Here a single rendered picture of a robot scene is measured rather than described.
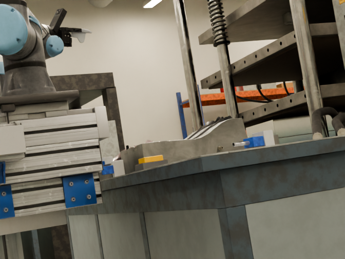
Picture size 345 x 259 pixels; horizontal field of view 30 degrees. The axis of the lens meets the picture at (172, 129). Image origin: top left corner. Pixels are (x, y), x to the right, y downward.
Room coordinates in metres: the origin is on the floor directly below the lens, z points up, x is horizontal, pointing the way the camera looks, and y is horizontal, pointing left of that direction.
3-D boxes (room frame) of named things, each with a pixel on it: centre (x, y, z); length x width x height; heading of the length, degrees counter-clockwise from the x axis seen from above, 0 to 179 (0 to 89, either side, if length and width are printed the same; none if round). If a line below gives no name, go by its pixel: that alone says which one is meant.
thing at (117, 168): (2.20, 0.25, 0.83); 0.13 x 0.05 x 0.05; 103
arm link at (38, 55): (1.78, 0.38, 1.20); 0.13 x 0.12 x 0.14; 179
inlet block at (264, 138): (1.82, -0.21, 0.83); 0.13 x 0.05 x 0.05; 124
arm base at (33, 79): (1.79, 0.38, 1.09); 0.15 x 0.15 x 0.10
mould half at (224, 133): (2.28, -0.08, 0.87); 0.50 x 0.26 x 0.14; 111
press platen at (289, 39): (3.17, -0.74, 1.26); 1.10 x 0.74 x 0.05; 21
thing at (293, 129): (3.08, -0.63, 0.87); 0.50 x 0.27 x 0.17; 111
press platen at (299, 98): (3.17, -0.74, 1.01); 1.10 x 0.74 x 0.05; 21
